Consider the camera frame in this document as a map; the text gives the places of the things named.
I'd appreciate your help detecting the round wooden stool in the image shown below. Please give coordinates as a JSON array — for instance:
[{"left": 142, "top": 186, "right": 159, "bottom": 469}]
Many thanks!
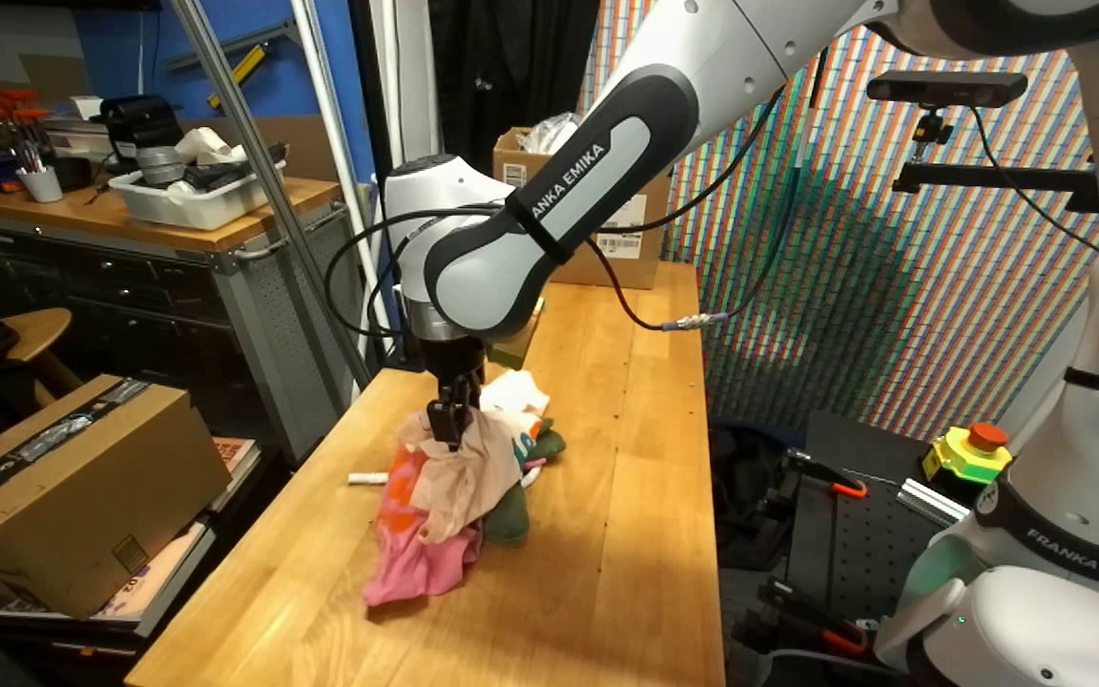
[{"left": 0, "top": 300, "right": 84, "bottom": 400}]

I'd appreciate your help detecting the peach printed shirt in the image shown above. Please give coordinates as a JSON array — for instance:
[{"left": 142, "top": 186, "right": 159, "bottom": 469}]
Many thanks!
[{"left": 396, "top": 366, "right": 559, "bottom": 544}]

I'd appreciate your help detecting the wooden top workbench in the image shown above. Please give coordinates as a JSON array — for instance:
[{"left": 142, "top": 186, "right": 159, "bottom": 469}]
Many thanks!
[{"left": 0, "top": 169, "right": 368, "bottom": 466}]

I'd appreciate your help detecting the white metal rod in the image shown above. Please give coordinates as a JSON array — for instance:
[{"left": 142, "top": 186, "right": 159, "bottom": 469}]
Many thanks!
[{"left": 288, "top": 0, "right": 391, "bottom": 357}]

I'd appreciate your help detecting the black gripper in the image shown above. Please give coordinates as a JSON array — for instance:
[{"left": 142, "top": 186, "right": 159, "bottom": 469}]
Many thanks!
[{"left": 415, "top": 326, "right": 494, "bottom": 450}]

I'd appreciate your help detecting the white plastic bin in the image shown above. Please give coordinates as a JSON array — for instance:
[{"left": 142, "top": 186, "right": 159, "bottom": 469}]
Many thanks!
[{"left": 106, "top": 124, "right": 290, "bottom": 233}]

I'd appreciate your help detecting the black bar camera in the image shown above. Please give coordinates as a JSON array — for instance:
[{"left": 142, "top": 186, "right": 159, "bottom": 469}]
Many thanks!
[{"left": 861, "top": 67, "right": 1029, "bottom": 114}]

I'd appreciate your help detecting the orange black clamp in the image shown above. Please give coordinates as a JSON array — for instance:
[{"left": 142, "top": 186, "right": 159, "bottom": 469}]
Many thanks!
[
  {"left": 785, "top": 447, "right": 875, "bottom": 503},
  {"left": 766, "top": 574, "right": 882, "bottom": 660}
]

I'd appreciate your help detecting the cardboard box with black tape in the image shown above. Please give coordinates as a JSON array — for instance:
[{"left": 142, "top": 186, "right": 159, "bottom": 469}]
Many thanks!
[{"left": 0, "top": 375, "right": 233, "bottom": 623}]

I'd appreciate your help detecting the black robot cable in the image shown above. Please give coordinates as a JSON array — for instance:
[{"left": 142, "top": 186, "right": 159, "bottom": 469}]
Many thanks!
[{"left": 316, "top": 87, "right": 793, "bottom": 344}]

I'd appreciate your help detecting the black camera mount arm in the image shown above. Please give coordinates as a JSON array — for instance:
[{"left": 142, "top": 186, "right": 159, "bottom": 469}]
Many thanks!
[{"left": 889, "top": 105, "right": 1099, "bottom": 216}]

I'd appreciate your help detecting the black perforated metal plate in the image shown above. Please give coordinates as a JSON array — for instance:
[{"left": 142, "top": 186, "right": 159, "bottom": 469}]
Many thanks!
[{"left": 784, "top": 443, "right": 962, "bottom": 629}]

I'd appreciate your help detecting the yellow red emergency stop button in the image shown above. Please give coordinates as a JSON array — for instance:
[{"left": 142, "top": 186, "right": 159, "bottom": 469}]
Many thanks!
[{"left": 920, "top": 415, "right": 1018, "bottom": 490}]

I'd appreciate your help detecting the white cup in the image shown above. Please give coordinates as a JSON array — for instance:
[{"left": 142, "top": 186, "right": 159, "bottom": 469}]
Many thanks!
[{"left": 17, "top": 162, "right": 68, "bottom": 209}]

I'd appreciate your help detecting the pink shirt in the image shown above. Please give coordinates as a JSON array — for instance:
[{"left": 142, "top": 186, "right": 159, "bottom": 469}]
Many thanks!
[{"left": 363, "top": 443, "right": 489, "bottom": 614}]

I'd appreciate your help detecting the multicolour patterned backdrop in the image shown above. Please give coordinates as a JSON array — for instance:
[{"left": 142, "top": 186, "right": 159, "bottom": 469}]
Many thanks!
[{"left": 579, "top": 0, "right": 1099, "bottom": 443}]

